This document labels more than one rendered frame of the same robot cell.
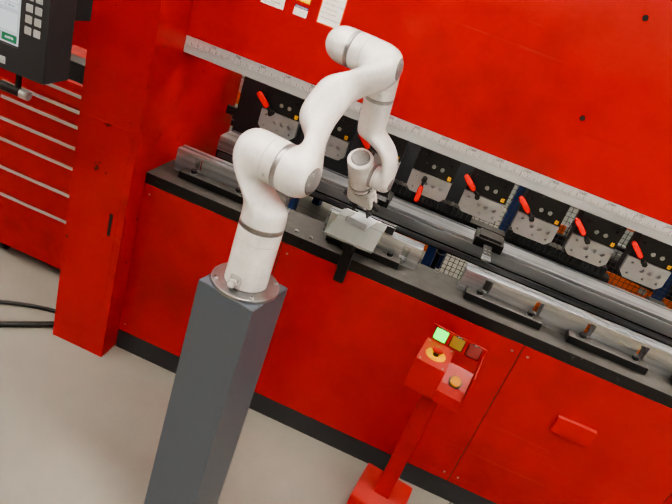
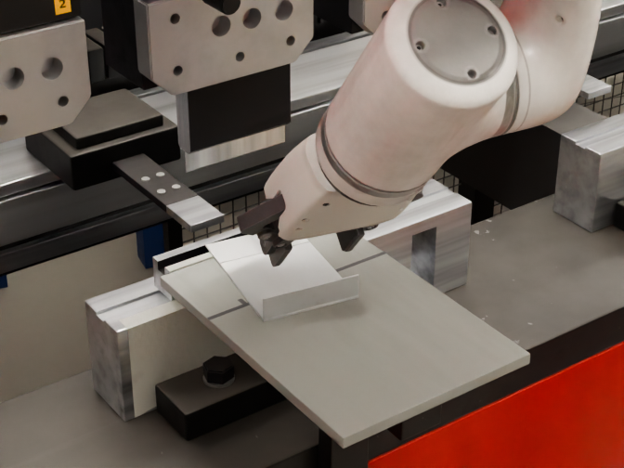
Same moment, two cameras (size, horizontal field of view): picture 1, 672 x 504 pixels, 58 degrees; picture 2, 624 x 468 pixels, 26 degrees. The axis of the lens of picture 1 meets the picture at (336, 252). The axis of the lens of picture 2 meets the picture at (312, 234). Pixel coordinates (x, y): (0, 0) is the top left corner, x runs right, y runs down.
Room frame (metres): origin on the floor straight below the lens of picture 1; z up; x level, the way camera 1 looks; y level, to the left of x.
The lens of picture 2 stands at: (1.38, 0.59, 1.61)
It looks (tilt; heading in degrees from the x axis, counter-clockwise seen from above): 30 degrees down; 318
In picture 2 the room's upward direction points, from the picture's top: straight up
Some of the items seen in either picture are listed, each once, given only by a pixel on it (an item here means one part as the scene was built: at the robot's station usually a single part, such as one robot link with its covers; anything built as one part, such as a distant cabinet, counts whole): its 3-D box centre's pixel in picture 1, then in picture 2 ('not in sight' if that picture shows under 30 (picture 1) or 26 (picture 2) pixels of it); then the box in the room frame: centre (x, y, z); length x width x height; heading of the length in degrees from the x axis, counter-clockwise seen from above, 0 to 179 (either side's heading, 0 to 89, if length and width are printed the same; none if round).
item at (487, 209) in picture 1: (485, 193); not in sight; (2.13, -0.44, 1.26); 0.15 x 0.09 x 0.17; 83
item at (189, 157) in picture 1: (234, 179); not in sight; (2.25, 0.48, 0.92); 0.50 x 0.06 x 0.10; 83
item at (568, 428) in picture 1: (573, 430); not in sight; (1.89, -1.06, 0.59); 0.15 x 0.02 x 0.07; 83
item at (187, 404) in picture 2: (363, 249); (313, 354); (2.12, -0.10, 0.89); 0.30 x 0.05 x 0.03; 83
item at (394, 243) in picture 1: (373, 238); (291, 291); (2.18, -0.12, 0.92); 0.39 x 0.06 x 0.10; 83
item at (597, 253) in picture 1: (593, 236); not in sight; (2.08, -0.83, 1.26); 0.15 x 0.09 x 0.17; 83
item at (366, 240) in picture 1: (357, 229); (336, 318); (2.04, -0.04, 1.00); 0.26 x 0.18 x 0.01; 173
